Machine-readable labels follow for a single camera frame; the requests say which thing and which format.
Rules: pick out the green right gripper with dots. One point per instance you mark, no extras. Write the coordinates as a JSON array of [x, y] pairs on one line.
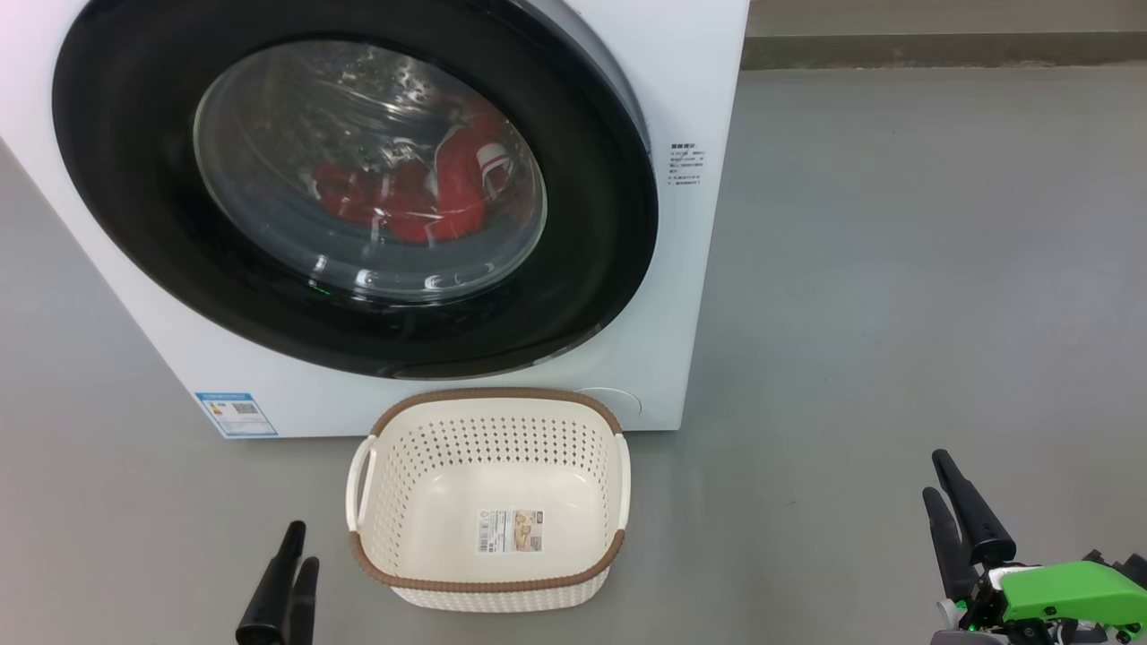
[[1066, 591]]

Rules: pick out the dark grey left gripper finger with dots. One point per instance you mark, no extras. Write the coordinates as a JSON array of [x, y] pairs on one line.
[[269, 596], [303, 605]]

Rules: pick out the plain red garment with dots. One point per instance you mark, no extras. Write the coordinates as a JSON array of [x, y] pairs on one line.
[[363, 197]]

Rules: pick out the black round glass washer door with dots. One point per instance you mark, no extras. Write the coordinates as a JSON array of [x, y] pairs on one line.
[[134, 161]]

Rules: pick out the red garment with white stripes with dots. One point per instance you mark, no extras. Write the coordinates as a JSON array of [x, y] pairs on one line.
[[461, 170]]

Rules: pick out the cream laundry basket brown rim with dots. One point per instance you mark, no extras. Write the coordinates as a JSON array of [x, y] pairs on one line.
[[403, 466]]

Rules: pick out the printed product label sticker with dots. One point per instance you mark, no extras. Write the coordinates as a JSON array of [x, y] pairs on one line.
[[509, 531]]

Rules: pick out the white front-load washing machine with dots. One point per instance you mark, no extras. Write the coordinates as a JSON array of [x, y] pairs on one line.
[[699, 81]]

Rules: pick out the blue energy label sticker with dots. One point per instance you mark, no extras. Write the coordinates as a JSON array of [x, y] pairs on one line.
[[237, 414]]

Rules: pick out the round white filter cover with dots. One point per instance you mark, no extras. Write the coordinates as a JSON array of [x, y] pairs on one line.
[[618, 399]]

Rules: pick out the black printed warning text label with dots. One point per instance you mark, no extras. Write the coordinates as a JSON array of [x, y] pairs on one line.
[[686, 164]]

